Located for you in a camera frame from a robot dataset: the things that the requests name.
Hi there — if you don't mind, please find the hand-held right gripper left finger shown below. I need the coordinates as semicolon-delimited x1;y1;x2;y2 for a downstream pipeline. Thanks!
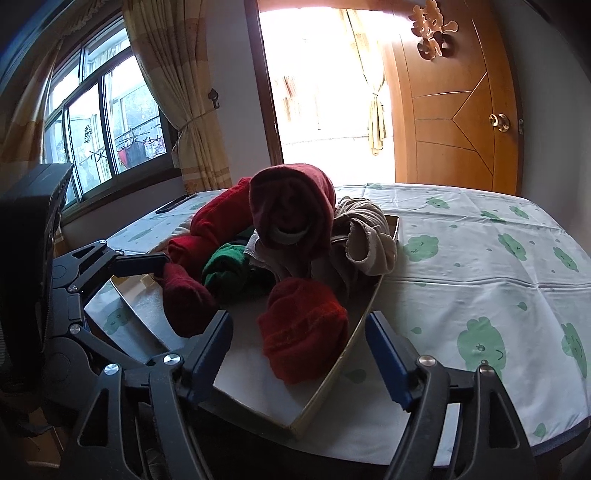
74;310;234;480

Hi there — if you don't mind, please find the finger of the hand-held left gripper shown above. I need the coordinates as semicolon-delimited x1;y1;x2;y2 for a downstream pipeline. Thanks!
46;323;153;370
53;240;169;296

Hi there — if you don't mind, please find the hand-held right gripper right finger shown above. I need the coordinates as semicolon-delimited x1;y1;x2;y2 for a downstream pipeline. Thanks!
365;311;529;480

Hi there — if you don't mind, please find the shallow cardboard box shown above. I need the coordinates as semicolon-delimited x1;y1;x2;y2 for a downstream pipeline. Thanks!
85;212;403;439

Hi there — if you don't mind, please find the green and navy sock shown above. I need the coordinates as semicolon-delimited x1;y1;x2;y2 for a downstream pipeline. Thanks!
202;242;259;303

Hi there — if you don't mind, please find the dark red knitted cloth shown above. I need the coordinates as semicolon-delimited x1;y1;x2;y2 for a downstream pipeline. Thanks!
257;278;349;386

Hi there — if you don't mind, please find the bright red cloth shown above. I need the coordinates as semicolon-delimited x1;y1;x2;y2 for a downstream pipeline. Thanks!
166;178;259;278

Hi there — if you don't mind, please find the white underwear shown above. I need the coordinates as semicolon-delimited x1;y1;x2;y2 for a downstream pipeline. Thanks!
244;231;334;283

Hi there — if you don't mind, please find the red fleece cloth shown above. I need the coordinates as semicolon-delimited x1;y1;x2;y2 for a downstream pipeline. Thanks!
249;162;337;271

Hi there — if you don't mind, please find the dark red sock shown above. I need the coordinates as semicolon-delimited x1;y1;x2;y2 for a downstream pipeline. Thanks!
161;263;219;339

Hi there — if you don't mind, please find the white knitted cloth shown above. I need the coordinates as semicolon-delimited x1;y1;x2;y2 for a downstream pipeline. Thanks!
150;217;197;254

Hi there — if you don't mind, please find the black remote control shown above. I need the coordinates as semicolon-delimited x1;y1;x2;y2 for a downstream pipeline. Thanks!
154;193;198;215

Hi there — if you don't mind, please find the white green print tablecloth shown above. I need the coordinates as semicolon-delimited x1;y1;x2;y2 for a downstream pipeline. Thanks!
99;182;591;462

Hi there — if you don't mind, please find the hanging laundry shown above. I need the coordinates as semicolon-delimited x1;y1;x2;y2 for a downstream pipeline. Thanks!
115;129;166;168

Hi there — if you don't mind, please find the beige cloth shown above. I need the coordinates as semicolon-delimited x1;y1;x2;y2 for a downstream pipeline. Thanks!
330;198;399;298

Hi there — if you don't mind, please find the yellow checked curtain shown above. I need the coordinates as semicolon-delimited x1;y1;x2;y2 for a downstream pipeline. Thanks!
0;41;63;163
121;0;233;195

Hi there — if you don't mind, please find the grey white striped cloth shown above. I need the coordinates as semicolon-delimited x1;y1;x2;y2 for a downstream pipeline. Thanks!
270;224;311;246

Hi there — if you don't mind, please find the sliding glass window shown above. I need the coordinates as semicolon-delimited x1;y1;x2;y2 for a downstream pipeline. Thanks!
41;28;181;206

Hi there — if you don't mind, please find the wooden door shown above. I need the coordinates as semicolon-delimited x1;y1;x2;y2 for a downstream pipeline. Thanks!
382;0;526;197

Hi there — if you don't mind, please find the tied pale balcony curtain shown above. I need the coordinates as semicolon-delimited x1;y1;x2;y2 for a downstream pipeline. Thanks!
344;9;389;157

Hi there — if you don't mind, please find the golden door ornament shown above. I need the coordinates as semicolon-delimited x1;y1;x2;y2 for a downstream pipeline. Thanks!
411;4;457;61

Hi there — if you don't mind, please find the dark door frame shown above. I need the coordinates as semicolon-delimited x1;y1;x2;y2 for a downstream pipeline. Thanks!
244;0;284;168

